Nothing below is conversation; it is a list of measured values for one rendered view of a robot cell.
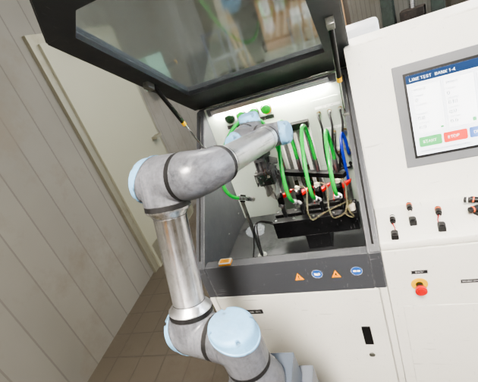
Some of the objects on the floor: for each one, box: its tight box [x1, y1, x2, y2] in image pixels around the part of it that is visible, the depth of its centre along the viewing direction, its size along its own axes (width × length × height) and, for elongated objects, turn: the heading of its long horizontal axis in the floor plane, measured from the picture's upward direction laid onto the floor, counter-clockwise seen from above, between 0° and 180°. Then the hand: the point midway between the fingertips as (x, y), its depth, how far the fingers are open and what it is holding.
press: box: [379, 0, 446, 28], centre depth 493 cm, size 67×87×256 cm
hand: (275, 195), depth 136 cm, fingers closed
